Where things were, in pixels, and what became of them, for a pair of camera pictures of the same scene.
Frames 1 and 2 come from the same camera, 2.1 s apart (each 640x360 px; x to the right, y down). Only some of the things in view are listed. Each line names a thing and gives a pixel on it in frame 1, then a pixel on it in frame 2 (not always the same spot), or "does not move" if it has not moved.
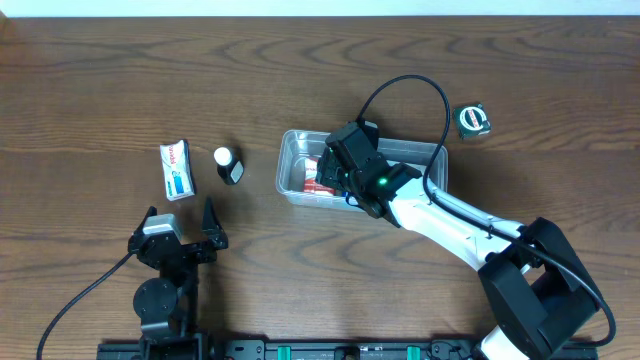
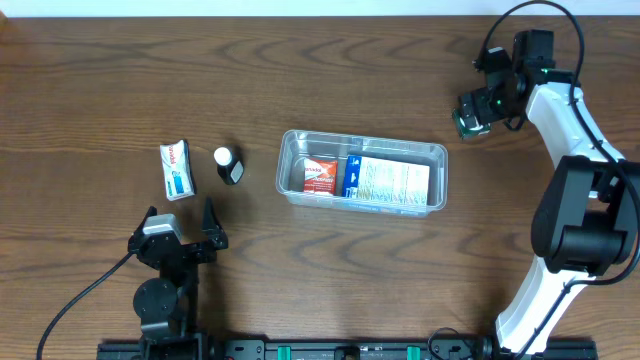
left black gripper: x=185 y=251 does not move
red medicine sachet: x=310 y=175 does not move
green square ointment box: x=471 y=120 does not move
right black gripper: x=329 y=173 to x=470 y=101
